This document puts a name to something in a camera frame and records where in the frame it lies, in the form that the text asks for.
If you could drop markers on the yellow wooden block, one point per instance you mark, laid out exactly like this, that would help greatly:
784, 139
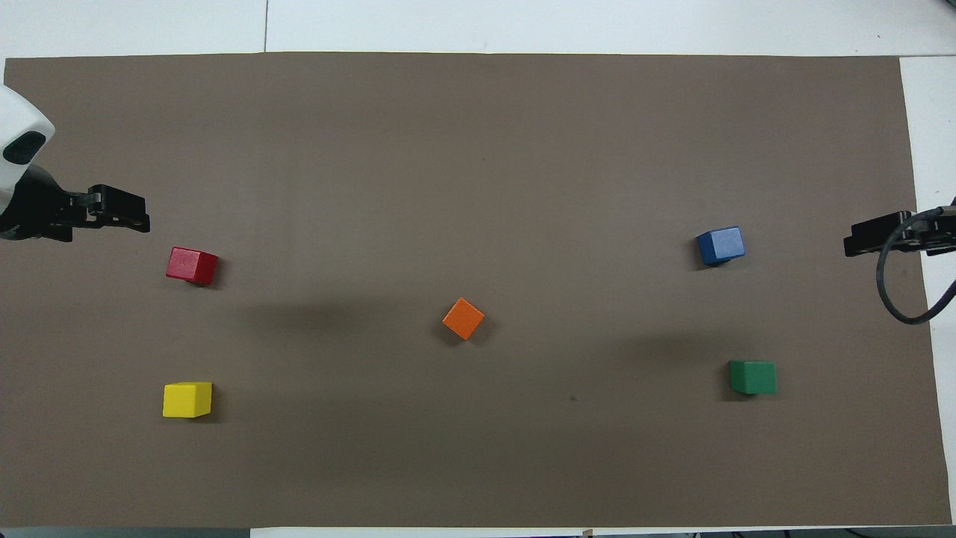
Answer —
187, 400

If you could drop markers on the brown table mat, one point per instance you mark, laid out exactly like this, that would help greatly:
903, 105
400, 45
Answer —
478, 164

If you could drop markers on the green wooden block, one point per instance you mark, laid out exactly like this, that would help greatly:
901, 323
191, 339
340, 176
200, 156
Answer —
753, 377

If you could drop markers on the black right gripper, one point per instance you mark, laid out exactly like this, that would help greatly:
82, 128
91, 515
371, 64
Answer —
941, 239

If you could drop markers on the red wooden block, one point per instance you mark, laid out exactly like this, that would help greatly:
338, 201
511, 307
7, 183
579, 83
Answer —
190, 265

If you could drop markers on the orange wooden block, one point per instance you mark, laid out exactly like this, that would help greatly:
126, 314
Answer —
463, 319

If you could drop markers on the blue wooden block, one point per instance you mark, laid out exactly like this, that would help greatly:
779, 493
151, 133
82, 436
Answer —
721, 245

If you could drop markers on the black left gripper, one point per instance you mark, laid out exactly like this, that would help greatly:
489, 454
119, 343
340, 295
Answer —
37, 209

